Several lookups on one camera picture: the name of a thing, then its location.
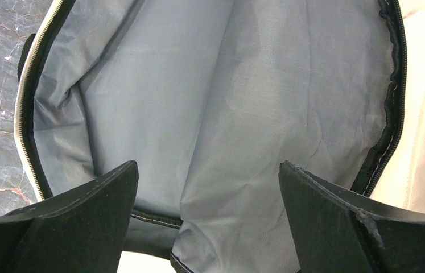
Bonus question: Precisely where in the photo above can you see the cream canvas backpack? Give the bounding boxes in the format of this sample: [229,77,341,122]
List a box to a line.
[14,1,425,272]

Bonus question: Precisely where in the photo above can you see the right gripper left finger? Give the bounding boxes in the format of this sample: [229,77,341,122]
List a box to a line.
[0,161,138,272]

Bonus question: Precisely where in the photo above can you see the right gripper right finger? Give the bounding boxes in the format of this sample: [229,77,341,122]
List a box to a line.
[278,162,425,272]

